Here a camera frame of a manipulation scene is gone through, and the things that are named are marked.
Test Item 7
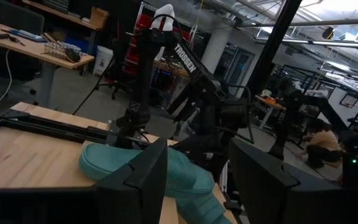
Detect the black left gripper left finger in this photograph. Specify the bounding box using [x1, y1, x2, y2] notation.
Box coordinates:
[0, 138, 168, 224]

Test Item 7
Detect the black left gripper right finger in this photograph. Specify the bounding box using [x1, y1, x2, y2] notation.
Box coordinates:
[228, 138, 358, 224]

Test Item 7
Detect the person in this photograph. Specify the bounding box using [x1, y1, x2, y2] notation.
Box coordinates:
[296, 119, 344, 168]

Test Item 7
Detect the black chair with red base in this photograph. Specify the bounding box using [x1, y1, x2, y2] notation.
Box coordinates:
[94, 37, 130, 100]

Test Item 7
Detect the white waste bin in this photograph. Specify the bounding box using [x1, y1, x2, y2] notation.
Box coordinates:
[93, 45, 114, 77]

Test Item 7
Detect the red metal shelving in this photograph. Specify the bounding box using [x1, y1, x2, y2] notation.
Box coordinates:
[126, 12, 195, 77]

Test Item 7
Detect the wooden desk with grey legs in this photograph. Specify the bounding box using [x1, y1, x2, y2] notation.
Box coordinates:
[0, 18, 95, 108]

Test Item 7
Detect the cardboard box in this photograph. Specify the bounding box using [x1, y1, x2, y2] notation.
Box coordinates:
[89, 6, 110, 30]

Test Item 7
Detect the wooden workbench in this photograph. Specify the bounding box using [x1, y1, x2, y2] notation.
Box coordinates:
[22, 0, 102, 31]

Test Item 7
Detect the blue flat case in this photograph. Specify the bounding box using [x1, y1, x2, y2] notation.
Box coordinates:
[9, 29, 47, 43]

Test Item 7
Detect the black office chair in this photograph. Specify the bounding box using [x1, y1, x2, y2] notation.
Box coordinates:
[0, 0, 45, 105]

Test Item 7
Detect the black rig frame post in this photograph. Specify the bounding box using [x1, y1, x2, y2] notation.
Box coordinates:
[247, 0, 303, 159]

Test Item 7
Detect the wire mesh basket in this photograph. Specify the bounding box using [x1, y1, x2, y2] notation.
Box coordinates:
[44, 40, 81, 63]

